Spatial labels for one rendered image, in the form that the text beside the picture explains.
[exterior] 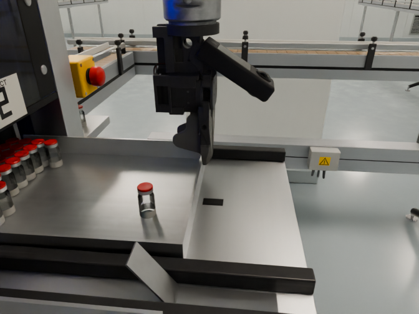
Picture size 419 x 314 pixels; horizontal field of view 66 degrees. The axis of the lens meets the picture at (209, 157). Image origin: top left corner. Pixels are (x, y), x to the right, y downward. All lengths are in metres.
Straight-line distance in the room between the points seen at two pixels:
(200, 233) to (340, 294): 1.22
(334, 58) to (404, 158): 0.55
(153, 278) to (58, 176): 0.31
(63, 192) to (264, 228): 0.30
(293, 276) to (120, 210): 0.25
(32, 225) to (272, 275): 0.31
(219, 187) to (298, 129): 1.60
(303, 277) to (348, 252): 1.44
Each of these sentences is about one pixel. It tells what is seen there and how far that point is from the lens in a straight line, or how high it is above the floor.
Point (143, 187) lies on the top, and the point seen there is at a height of 0.93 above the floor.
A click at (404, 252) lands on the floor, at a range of 1.92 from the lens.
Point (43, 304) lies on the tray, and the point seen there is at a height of 0.91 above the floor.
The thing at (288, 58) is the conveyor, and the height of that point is 0.92.
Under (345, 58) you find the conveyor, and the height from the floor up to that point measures 0.92.
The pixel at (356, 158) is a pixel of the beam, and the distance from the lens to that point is 1.55.
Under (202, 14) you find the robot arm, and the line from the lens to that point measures 0.43.
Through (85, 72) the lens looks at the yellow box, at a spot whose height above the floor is 1.01.
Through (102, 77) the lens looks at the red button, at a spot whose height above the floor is 0.99.
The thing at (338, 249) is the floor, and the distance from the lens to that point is 1.80.
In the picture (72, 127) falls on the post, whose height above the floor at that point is 0.92.
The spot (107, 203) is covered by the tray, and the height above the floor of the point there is 0.88.
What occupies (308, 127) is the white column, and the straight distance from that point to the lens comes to 2.08.
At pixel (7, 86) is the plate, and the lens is 0.53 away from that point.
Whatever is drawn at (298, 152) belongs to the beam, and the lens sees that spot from 1.48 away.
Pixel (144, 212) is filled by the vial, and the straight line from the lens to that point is 0.44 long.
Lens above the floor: 1.16
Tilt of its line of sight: 28 degrees down
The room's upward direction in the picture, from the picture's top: straight up
